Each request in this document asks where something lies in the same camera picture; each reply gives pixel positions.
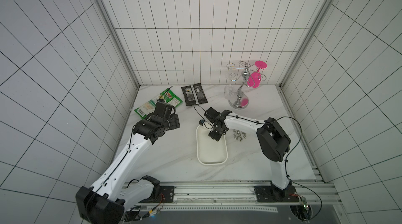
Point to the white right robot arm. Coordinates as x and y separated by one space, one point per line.
273 140

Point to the pink wine glass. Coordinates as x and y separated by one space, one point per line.
256 77

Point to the clear wine glass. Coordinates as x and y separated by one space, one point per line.
231 78

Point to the black snack packet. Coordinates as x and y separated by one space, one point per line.
194 95

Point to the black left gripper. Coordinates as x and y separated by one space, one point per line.
174 122

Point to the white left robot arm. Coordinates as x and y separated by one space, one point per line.
108 199

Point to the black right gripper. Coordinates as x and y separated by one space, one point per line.
215 128

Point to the chrome glass holder stand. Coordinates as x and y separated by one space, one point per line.
239 100

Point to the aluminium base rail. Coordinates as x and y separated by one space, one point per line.
248 195

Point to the white plastic storage box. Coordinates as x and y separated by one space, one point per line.
209 151

